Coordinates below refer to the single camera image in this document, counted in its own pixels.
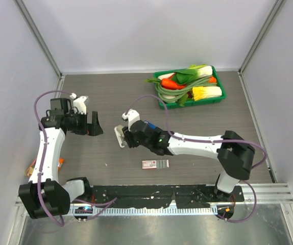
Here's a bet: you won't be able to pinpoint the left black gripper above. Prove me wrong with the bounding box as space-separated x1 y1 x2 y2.
67 110 103 136

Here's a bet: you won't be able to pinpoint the blue stapler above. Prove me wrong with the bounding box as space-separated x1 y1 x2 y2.
145 121 157 130

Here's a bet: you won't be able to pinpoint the white beige stapler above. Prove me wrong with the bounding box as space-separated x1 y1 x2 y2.
114 125 128 148

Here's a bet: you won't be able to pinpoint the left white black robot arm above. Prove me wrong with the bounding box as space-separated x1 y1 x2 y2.
18 95 103 219

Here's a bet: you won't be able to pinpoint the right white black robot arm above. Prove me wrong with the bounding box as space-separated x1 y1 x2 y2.
122 120 255 202

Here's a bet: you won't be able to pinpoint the red white staple box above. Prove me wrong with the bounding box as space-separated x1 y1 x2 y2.
142 160 169 170

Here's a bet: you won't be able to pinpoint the green toy long beans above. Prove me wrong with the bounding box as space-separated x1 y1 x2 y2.
155 76 217 103

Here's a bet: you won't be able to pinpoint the orange toy carrot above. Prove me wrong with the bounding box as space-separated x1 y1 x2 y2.
161 78 186 90

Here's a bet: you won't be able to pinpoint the white toy radish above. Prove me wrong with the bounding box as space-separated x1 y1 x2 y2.
157 72 176 80

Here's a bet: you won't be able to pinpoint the yellow white toy cabbage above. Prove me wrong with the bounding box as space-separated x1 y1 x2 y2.
192 86 223 101

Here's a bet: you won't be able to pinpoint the colourful snack packet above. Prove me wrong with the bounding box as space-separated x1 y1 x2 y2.
25 158 65 177

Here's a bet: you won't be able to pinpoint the green plastic tray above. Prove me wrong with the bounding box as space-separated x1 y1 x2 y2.
147 65 226 109

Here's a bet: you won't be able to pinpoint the white green toy bok choy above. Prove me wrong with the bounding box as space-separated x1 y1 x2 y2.
174 65 213 84

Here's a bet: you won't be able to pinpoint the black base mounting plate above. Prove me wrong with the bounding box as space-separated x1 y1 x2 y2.
62 184 246 209

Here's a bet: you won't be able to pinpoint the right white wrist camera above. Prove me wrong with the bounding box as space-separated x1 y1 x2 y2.
121 109 140 130

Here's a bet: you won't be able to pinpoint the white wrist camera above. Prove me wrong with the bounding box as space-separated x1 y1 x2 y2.
69 93 89 114
121 109 140 130

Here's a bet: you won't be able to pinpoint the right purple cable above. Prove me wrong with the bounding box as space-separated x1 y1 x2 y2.
130 94 268 223

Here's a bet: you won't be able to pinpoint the purple cable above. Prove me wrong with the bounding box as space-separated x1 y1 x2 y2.
130 94 268 223
33 90 118 227

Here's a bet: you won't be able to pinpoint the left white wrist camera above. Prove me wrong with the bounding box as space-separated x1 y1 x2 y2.
69 93 89 114

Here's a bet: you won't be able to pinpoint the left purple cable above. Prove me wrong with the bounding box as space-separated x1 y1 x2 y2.
33 90 118 227

